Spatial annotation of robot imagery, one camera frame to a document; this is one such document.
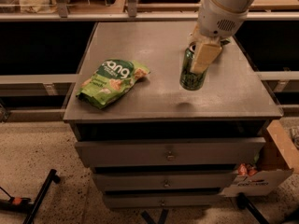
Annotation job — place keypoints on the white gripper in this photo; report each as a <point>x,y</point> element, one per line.
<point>218,20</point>

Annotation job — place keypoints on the green soda can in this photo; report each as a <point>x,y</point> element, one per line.
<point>188,80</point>

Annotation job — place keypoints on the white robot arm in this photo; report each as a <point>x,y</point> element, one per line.
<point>235,5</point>

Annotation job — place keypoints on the small green snack bag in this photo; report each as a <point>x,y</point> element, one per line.
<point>225,41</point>

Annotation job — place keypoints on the green rice chip bag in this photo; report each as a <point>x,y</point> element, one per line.
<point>112,79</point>

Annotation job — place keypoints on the top grey drawer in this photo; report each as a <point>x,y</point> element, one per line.
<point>169,152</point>

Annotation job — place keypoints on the grey drawer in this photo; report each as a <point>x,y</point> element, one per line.
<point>158,200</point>
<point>169,152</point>
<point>163,180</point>

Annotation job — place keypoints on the grey drawer cabinet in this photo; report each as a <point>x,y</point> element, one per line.
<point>233,102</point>

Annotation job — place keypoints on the middle grey drawer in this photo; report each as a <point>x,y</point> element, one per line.
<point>163,180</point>

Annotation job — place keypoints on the cardboard box with snacks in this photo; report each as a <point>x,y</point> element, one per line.
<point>278,160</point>

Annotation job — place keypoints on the black stand leg right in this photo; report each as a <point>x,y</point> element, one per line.
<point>244,203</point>

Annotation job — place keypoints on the black stand leg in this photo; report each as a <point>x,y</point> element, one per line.
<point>26,205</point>
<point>244,203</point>

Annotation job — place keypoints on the bottom grey drawer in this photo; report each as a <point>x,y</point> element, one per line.
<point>158,200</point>

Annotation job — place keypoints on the black stand leg left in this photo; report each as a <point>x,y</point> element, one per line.
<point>26,205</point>

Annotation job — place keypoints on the metal shelf rail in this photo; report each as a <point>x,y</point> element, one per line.
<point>121,10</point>

